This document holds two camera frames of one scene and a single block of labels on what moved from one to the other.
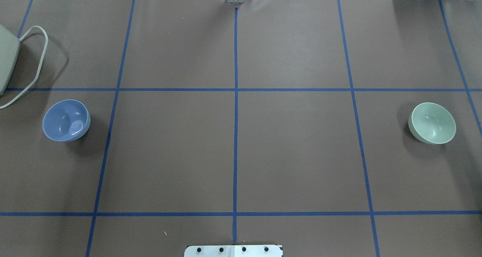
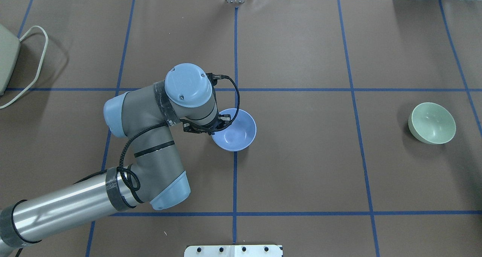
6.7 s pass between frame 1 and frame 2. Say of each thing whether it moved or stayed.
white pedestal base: stayed
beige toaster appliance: stayed
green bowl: stayed
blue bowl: moved
